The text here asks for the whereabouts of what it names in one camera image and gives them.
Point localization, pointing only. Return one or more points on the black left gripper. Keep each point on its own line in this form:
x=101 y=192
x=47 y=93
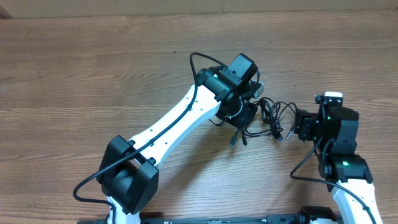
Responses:
x=244 y=119

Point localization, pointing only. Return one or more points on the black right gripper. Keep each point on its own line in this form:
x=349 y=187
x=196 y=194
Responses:
x=303 y=124

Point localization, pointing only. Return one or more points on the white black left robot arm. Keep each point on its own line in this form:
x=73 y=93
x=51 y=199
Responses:
x=132 y=166

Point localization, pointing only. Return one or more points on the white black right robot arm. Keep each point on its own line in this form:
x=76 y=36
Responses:
x=333 y=130

